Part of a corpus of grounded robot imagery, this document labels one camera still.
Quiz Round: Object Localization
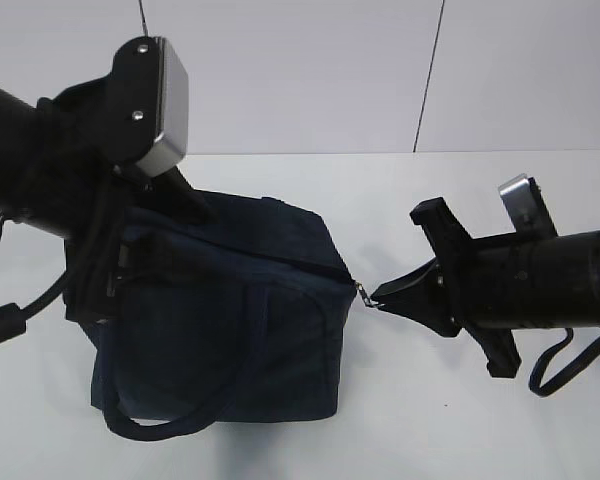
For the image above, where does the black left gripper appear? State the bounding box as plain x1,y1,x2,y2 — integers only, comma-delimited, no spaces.
62,167,219,324

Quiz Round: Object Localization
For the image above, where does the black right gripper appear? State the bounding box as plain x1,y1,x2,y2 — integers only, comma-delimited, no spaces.
374,197,521,378

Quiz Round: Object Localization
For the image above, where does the silver zipper pull ring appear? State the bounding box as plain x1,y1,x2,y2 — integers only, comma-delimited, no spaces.
353,280,389,311

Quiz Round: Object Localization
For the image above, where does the dark navy fabric bag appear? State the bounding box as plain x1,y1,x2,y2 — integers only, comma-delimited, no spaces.
78,192,355,442

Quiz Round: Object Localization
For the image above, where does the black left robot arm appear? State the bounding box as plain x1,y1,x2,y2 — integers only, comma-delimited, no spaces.
0,72,211,342

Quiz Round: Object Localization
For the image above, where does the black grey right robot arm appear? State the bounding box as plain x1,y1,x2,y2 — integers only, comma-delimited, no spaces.
371,197,600,395

